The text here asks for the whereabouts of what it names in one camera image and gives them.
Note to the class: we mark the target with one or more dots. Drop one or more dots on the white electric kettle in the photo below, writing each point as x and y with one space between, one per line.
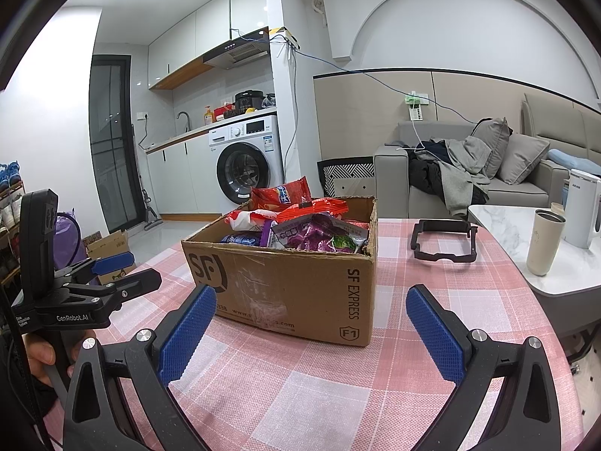
580 211

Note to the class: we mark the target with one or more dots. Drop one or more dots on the grey hoodie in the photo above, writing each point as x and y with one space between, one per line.
460 174

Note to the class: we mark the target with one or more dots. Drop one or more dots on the black range hood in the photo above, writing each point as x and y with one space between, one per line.
237 54

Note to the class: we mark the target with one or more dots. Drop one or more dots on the beige tumbler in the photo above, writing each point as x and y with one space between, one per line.
542 249

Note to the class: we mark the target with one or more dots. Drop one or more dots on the red snack packet black label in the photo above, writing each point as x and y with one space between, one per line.
319 210

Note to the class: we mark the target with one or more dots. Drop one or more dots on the dark grey cushion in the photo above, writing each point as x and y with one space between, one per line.
495 145

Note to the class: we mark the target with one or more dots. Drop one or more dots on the pink checked tablecloth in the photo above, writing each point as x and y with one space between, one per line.
328 385

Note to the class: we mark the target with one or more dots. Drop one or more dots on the yellow soap bottle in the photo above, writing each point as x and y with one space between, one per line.
208 117

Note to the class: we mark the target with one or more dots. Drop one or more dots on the person's left hand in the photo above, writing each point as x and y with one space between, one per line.
37 352

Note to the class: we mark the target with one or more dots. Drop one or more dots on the purple plastic bag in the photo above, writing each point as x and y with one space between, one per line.
70 244

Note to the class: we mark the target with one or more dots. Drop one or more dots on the white red noodle packet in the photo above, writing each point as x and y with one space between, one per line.
246 220

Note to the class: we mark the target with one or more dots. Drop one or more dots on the leaning mop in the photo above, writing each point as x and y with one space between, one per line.
140 174

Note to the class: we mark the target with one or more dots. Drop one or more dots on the light blue pillow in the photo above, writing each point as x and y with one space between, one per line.
570 159

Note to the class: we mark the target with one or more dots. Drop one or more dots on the black jacket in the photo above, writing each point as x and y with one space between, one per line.
425 171

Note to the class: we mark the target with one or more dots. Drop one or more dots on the black rice cooker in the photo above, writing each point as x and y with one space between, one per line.
248 101

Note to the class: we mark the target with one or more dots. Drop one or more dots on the purple grape candy bag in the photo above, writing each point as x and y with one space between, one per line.
319 235

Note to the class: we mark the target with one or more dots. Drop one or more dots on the blue snack packet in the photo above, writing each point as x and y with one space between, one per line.
239 240

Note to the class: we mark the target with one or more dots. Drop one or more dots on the white marble side table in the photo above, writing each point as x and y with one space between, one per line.
497 225

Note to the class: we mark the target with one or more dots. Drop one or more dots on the white router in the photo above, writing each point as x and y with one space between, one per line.
287 37

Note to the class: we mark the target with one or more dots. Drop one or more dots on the small floor carton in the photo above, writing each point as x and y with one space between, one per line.
110 244

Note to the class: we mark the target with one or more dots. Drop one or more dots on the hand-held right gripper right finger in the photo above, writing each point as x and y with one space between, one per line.
436 333

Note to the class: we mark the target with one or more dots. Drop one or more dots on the dark glass door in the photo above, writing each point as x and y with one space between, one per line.
115 150

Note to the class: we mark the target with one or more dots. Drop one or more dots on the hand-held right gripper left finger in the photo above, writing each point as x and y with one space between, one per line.
188 333

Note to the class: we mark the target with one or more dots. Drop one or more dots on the brown cardboard box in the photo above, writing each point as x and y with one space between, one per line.
281 286

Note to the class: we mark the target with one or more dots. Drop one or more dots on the black plastic frame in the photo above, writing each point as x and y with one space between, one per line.
436 256

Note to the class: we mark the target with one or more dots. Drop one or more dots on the light grey cushion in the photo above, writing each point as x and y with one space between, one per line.
521 159

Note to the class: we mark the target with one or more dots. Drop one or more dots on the blue shoes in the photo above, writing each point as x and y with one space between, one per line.
10 174

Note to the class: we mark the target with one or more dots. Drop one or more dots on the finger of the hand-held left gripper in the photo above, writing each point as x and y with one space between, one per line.
138 283
112 263

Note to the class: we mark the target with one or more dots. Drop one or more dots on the white washing machine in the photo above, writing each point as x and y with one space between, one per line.
263 136

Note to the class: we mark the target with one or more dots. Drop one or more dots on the white kitchen counter cabinets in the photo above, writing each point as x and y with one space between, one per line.
183 174

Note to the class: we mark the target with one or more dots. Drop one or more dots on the red box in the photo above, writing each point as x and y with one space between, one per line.
224 113

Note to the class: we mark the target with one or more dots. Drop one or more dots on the shoe rack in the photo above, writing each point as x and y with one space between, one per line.
9 225

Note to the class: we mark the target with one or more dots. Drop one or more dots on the grey sofa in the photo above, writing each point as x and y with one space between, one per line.
516 195

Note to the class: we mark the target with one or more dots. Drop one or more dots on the white upper cabinets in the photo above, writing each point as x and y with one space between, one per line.
206 33

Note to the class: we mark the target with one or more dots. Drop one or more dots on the metal faucet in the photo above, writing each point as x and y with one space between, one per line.
187 120

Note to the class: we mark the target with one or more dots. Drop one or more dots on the green socket cover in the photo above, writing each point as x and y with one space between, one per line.
415 100

